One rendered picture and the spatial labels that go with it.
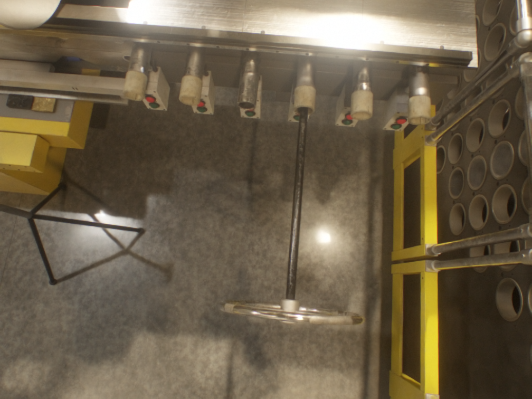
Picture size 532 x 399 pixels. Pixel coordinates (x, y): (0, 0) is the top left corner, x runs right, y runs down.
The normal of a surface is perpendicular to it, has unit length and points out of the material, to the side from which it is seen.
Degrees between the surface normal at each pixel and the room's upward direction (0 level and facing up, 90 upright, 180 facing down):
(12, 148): 0
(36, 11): 90
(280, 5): 0
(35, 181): 90
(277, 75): 90
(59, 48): 90
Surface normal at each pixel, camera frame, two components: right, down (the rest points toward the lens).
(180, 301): 0.00, -0.23
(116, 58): -0.09, 0.97
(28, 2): 1.00, 0.09
